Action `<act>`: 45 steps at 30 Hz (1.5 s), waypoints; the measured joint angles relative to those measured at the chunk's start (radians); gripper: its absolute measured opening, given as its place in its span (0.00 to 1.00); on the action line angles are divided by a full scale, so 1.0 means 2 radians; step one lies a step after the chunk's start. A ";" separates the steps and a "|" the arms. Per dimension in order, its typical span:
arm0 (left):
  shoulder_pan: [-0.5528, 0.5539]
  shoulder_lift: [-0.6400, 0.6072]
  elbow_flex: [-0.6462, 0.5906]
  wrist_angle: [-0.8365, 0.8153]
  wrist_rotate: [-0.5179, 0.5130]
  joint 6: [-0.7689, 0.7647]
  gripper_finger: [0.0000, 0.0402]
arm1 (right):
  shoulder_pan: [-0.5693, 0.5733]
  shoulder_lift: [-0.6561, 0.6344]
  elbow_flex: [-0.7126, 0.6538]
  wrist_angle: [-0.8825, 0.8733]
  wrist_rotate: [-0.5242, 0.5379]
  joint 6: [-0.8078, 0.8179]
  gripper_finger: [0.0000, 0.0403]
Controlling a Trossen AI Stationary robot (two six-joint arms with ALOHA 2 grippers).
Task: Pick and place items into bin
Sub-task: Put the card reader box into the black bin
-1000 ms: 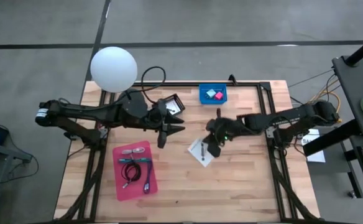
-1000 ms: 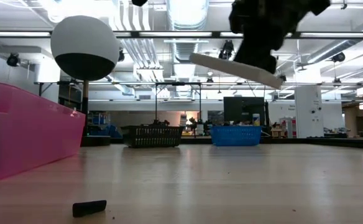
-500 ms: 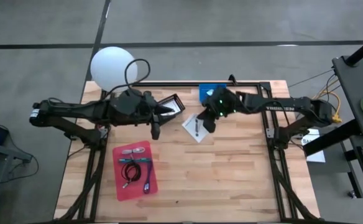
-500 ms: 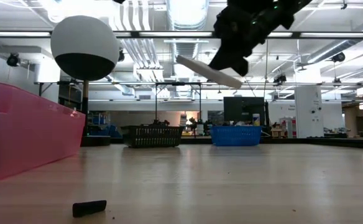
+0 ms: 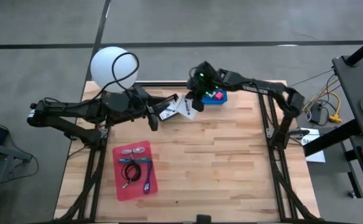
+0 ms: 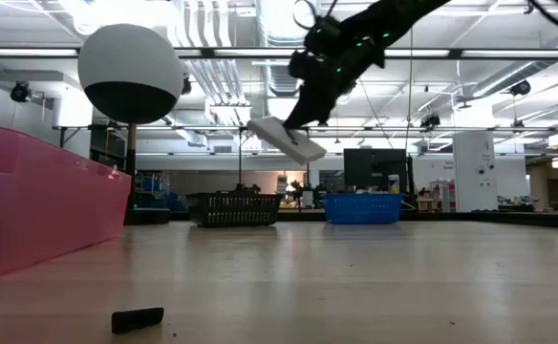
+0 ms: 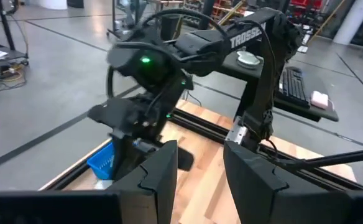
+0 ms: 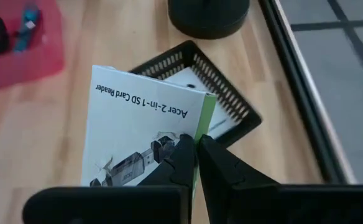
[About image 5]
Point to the black power strip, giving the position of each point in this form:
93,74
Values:
316,112

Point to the black aluminium table frame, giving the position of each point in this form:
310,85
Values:
163,84

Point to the black side desk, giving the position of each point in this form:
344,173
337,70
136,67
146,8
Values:
352,93

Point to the grey metal mounting plate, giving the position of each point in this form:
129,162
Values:
271,133

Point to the white paper sheet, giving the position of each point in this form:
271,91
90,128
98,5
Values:
316,157

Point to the small metal caster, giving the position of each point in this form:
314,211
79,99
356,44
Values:
352,194

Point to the black diagonal beam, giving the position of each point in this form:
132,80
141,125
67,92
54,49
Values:
330,140

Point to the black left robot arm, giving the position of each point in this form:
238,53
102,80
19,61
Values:
63,109

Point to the white and green Acer box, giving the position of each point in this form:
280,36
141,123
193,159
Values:
169,114

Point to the translucent pink plastic tray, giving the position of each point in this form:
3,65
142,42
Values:
135,194

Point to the white card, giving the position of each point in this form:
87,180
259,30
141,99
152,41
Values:
187,109

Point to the white globe table lamp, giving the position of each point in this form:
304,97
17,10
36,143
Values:
102,67

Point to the pink charger cube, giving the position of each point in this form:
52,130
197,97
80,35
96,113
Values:
219,96

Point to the black slotted plastic basket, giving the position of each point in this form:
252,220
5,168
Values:
164,105

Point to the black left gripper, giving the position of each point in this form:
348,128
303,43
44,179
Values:
141,105

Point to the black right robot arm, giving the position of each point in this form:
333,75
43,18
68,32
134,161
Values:
256,87

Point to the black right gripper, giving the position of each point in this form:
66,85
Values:
204,81

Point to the blue plastic basket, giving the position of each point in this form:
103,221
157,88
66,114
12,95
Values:
220,101

